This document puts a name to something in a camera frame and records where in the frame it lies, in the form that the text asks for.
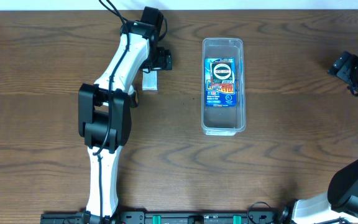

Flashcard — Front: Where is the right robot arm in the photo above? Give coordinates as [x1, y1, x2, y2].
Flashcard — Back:
[277, 52, 358, 224]

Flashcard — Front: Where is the blue fever patch box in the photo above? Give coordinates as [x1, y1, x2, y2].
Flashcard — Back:
[204, 57, 237, 107]

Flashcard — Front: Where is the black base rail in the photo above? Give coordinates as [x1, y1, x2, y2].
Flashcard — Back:
[40, 202, 291, 224]

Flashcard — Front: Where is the left black cable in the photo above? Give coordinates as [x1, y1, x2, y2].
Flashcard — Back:
[92, 0, 168, 218]

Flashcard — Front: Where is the clear plastic container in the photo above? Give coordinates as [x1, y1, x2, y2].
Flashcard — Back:
[201, 37, 246, 136]

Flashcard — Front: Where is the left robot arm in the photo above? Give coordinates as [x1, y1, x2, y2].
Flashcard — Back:
[78, 19, 172, 223]

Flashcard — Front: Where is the dark bottle white cap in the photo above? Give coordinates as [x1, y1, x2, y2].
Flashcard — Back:
[129, 90, 139, 108]

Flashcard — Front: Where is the white green Panadol box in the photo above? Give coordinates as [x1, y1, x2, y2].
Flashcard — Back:
[142, 70, 158, 91]

